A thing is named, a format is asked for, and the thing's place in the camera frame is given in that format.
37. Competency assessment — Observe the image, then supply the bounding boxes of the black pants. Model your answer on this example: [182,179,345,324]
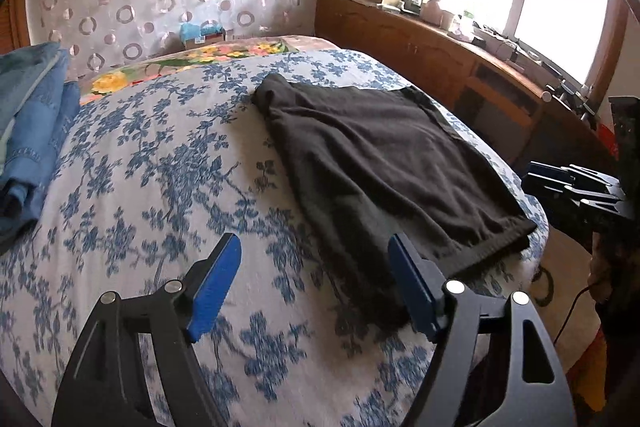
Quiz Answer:
[253,74,536,332]

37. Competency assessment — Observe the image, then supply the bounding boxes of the wooden sideboard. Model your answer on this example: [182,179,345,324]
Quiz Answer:
[314,0,616,174]

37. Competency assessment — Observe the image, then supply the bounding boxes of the blue floral bed cover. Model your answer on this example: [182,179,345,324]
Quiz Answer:
[0,48,550,427]

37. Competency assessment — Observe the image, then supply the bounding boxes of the blue jeans stack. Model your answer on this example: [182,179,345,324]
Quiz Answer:
[1,46,80,251]

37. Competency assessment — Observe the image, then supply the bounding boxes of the colourful floral blanket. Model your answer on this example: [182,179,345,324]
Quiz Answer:
[78,35,337,106]

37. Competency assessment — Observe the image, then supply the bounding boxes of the box with teal cloth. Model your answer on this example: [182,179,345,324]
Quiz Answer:
[179,22,228,50]

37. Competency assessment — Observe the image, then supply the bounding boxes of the wooden wardrobe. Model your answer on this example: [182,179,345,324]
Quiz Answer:
[0,0,30,54]

